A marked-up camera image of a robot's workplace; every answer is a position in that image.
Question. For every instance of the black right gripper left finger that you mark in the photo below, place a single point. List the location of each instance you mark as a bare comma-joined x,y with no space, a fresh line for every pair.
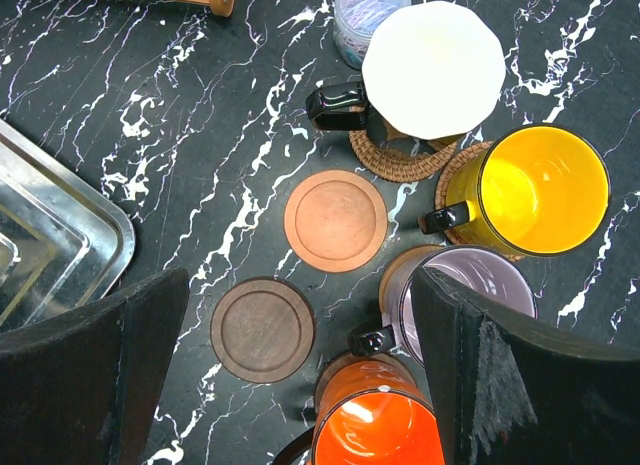
82,387

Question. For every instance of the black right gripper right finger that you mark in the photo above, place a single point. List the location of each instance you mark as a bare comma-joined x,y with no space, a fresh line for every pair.
509,389

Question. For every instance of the purple mug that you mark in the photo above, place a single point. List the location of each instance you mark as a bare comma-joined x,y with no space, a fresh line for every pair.
482,270

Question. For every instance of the dark wooden coaster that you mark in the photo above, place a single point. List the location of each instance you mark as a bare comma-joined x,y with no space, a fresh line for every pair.
262,330
345,359

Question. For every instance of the orange-red mug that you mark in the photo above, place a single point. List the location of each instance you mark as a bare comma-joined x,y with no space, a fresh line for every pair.
369,414

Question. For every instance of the light wooden coaster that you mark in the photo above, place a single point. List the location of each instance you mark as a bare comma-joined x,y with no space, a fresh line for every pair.
407,255
335,221

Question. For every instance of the woven rattan coaster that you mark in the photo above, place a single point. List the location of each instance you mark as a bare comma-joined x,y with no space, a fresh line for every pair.
456,162
397,166

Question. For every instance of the yellow mug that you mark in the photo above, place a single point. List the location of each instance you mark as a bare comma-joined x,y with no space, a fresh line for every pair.
540,190

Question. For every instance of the black white mug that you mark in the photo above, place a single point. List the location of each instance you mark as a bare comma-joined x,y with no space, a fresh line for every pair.
431,70

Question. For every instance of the silver metal tray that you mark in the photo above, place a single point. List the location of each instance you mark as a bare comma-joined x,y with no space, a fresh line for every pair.
63,244

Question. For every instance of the small clear plastic jar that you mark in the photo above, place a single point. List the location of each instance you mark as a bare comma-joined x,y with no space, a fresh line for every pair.
355,22

